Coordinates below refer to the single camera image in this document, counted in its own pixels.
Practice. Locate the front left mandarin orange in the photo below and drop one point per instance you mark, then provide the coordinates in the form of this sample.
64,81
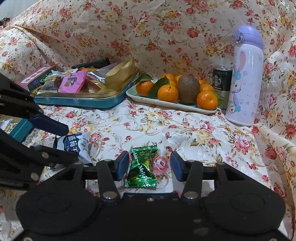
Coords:
143,88

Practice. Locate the front right mandarin orange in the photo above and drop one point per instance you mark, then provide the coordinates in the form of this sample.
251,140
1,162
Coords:
207,100

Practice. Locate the red pink snack box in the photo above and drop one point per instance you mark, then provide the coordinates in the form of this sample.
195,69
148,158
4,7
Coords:
33,80

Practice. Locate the brown paper snack bag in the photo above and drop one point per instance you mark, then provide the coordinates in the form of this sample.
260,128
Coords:
119,74

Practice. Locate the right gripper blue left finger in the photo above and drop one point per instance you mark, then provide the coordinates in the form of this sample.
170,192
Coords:
120,166

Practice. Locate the brown kiwi fruit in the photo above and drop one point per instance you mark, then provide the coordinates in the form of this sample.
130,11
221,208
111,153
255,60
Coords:
188,88

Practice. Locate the blue white blueberry packet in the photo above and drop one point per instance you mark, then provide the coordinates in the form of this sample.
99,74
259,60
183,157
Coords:
77,143

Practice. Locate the black remote control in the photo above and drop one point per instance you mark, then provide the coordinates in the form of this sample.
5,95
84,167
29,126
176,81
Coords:
97,64

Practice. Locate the white hawthorn strip packet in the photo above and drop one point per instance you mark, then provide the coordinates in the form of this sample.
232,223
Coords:
5,123

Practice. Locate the empty gold teal tin tray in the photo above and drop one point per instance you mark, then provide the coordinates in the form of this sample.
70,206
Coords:
18,128

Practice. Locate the green Swiss mint candy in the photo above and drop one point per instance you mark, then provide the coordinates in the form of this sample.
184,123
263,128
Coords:
140,173

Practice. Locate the mandarin orange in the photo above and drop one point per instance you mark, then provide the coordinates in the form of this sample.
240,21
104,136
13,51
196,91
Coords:
168,93
207,100
143,88

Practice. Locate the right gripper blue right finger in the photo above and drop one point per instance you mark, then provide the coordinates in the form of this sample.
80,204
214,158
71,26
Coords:
178,166

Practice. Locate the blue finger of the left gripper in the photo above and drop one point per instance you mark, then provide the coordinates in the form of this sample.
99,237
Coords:
49,125
54,156

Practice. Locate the pink snack packet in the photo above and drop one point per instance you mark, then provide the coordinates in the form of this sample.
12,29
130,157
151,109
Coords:
73,83

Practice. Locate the purple rabbit thermos bottle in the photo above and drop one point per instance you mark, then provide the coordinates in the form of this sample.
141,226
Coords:
246,76

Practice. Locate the white fruit plate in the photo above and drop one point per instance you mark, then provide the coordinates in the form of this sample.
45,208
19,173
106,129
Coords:
132,93

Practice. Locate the snack-filled teal tin tray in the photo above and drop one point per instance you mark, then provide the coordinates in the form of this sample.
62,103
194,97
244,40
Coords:
91,96

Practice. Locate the black Starbucks can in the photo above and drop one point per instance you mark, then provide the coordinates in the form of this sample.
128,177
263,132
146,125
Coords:
221,82

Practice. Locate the front middle mandarin orange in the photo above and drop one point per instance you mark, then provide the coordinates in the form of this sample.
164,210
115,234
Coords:
168,93

